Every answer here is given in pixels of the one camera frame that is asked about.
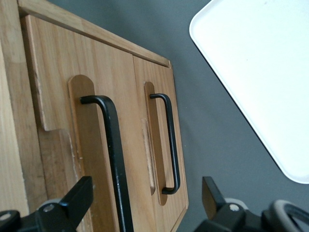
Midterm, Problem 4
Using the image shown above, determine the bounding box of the wooden drawer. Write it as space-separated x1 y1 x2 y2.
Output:
20 14 136 232
132 55 189 232

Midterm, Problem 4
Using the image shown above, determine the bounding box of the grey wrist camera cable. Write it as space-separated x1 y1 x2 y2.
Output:
269 199 309 232

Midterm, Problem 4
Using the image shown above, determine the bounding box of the cream plastic tray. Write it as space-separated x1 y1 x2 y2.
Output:
189 0 309 185

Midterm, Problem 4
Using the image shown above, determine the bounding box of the wooden two-drawer cabinet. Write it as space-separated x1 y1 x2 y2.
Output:
0 0 189 232

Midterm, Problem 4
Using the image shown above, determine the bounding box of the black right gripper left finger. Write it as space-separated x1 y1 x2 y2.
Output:
0 175 94 232

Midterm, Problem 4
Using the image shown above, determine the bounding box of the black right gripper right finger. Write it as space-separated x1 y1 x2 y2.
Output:
193 176 273 232

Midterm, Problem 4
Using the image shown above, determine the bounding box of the black metal drawer handle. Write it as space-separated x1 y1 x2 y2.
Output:
149 93 181 195
80 95 134 232

